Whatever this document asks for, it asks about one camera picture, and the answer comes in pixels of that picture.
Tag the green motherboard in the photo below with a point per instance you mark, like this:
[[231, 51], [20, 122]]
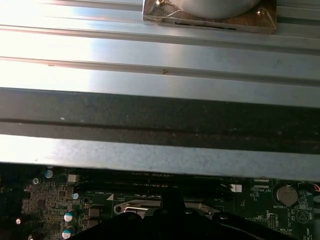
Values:
[[50, 200]]

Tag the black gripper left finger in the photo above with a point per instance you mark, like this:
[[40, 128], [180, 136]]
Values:
[[140, 227]]

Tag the black open PC case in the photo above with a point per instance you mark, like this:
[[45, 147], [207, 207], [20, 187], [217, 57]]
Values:
[[160, 110]]

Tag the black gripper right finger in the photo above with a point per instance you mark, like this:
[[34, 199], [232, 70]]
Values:
[[207, 227]]

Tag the black RAM slot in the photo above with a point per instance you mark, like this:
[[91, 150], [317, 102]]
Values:
[[112, 189], [112, 177], [112, 183]]

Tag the CPU socket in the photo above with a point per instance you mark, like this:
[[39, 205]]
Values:
[[120, 203]]

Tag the silver cylindrical capacitor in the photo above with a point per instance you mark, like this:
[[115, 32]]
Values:
[[48, 173], [70, 216], [67, 233], [75, 195]]

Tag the round coin battery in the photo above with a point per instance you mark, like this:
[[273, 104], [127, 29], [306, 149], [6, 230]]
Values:
[[287, 195]]

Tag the metal socket cover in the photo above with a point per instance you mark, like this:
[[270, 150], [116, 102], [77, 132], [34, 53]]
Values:
[[142, 202]]

